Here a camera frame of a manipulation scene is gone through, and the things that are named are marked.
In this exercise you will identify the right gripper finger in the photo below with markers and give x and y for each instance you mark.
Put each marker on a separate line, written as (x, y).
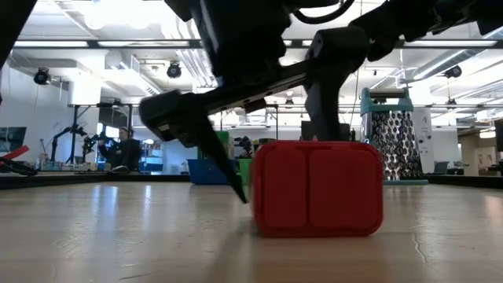
(177, 114)
(326, 106)

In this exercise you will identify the bright green food packet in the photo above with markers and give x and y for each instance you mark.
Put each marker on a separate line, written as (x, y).
(224, 143)

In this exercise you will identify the red patterned box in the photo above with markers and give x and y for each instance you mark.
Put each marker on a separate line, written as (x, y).
(318, 188)

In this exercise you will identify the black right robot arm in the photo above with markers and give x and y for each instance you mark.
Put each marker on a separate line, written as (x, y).
(412, 19)

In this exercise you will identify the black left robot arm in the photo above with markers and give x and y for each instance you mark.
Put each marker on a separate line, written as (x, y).
(12, 23)

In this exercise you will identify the black background robot arm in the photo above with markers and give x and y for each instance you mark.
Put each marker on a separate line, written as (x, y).
(59, 135)
(92, 141)
(245, 145)

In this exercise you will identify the black computer monitor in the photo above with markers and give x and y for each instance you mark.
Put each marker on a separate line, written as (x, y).
(306, 131)

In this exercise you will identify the black ceiling spotlight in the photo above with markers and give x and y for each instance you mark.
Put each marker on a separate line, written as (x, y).
(454, 72)
(174, 70)
(42, 76)

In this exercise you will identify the person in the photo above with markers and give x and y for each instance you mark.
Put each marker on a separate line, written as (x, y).
(123, 151)

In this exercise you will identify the blue plastic basket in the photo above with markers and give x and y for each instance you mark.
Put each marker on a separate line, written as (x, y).
(204, 173)

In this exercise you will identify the green plastic basket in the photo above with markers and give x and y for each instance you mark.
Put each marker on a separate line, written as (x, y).
(245, 171)

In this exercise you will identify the red object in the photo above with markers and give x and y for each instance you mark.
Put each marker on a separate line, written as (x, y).
(15, 152)

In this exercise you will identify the dark monitor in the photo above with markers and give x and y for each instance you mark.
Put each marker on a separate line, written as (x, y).
(499, 135)

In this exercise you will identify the black metal frame stand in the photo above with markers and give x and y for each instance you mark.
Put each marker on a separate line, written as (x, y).
(277, 118)
(74, 133)

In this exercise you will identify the black aluminium table frame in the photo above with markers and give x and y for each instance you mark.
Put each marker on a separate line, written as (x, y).
(78, 178)

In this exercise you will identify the dark wall screen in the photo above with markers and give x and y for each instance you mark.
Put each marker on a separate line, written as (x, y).
(12, 137)

